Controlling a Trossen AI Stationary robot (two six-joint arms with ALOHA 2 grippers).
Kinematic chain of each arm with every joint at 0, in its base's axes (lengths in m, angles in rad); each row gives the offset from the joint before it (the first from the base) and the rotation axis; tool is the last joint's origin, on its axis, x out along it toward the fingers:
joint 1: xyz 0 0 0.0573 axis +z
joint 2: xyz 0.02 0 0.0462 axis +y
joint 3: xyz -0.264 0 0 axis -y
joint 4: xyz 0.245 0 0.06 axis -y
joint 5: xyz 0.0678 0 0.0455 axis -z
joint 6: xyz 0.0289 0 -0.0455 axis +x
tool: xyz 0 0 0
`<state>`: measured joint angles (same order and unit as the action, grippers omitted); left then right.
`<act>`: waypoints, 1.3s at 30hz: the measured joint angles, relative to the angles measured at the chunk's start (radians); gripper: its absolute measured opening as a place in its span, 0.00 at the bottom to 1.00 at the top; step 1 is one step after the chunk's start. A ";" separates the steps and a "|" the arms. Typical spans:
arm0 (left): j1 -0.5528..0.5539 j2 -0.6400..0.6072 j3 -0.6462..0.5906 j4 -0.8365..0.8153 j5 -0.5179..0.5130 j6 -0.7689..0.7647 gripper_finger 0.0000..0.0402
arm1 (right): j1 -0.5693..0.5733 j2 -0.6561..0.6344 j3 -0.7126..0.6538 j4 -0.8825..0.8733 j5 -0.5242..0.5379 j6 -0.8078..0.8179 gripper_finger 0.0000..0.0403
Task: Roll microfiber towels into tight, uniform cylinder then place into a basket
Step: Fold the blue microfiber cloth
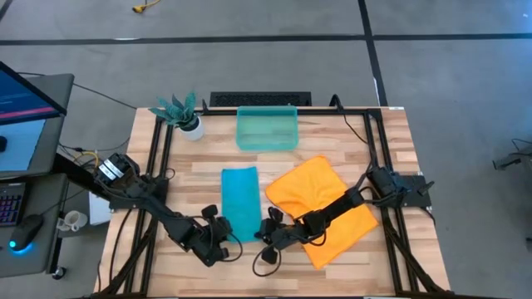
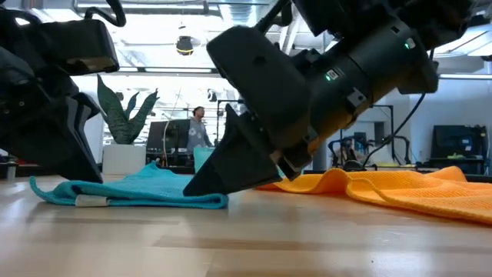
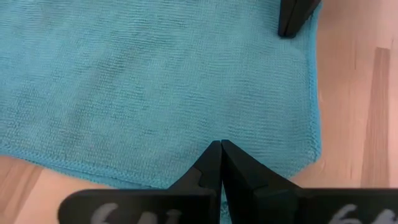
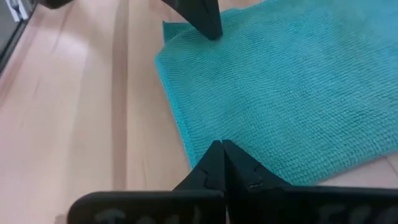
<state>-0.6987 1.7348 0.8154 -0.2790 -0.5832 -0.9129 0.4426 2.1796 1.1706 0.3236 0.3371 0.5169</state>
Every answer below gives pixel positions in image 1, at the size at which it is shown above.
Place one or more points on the white plant pot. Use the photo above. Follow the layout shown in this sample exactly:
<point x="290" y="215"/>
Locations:
<point x="194" y="132"/>

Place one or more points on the white box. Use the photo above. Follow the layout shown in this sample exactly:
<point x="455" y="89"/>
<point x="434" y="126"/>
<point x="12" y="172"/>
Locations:
<point x="99" y="209"/>

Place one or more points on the black caster wheel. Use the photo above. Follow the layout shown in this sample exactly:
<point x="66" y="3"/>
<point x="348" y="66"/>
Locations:
<point x="59" y="273"/>

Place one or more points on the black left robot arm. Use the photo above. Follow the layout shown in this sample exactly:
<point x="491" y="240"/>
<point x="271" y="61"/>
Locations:
<point x="166" y="216"/>

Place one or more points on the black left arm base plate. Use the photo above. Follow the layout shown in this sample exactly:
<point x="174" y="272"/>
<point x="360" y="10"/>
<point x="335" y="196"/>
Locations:
<point x="160" y="195"/>

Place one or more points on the black floor stand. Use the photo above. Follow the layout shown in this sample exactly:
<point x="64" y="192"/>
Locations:
<point x="513" y="158"/>

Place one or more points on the teal microfiber towel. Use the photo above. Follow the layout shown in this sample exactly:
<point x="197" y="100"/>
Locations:
<point x="240" y="203"/>

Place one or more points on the grey side table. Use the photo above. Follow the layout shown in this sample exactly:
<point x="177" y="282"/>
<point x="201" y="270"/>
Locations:
<point x="41" y="261"/>

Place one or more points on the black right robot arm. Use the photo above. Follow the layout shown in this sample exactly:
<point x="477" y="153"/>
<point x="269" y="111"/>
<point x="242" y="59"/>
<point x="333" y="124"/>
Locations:
<point x="332" y="209"/>

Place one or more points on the green artificial snake plant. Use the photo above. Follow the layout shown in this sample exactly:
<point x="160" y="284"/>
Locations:
<point x="178" y="110"/>

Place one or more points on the white mug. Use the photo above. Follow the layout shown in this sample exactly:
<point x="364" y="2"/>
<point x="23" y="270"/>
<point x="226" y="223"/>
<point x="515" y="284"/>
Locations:
<point x="74" y="221"/>

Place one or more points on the black floor vent grille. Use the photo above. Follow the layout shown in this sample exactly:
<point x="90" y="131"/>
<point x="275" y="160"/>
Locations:
<point x="260" y="99"/>

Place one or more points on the orange microfiber towel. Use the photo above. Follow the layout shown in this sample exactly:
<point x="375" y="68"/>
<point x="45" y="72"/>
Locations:
<point x="311" y="187"/>

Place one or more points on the computer monitor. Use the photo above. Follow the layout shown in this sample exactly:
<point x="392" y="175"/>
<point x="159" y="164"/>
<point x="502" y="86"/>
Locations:
<point x="45" y="137"/>

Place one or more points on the black keyboard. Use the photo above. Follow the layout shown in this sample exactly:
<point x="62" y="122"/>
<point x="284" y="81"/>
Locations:
<point x="10" y="204"/>

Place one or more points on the black mouse with blue light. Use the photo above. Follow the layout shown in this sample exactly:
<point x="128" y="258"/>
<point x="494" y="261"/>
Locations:
<point x="26" y="232"/>

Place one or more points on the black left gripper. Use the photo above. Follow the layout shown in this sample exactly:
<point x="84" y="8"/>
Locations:
<point x="216" y="245"/>

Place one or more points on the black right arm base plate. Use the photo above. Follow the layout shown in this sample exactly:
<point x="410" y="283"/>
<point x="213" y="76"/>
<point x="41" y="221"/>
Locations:
<point x="417" y="196"/>

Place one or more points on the blue-screen monitor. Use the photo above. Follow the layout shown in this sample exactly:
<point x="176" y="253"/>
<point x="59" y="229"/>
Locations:
<point x="23" y="99"/>

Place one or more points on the teal translucent plastic basket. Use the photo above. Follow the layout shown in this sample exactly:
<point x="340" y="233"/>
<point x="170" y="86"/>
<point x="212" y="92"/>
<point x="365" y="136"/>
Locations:
<point x="267" y="128"/>

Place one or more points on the black aluminium table frame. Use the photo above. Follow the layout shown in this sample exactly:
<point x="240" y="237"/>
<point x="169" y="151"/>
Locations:
<point x="162" y="149"/>

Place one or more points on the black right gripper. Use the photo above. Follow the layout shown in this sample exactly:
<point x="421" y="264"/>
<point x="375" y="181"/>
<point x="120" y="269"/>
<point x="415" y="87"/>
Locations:
<point x="277" y="236"/>

